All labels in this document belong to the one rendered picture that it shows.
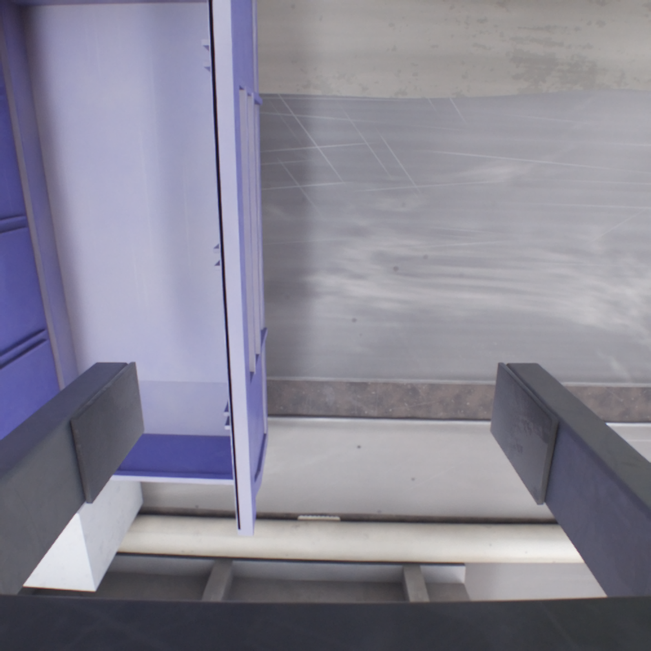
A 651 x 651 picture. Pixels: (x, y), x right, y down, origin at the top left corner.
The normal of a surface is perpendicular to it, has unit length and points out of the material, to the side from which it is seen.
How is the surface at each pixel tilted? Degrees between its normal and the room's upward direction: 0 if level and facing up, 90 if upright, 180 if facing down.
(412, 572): 100
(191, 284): 0
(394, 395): 3
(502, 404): 89
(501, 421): 89
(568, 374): 0
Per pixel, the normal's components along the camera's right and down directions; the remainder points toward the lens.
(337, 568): -0.01, 0.18
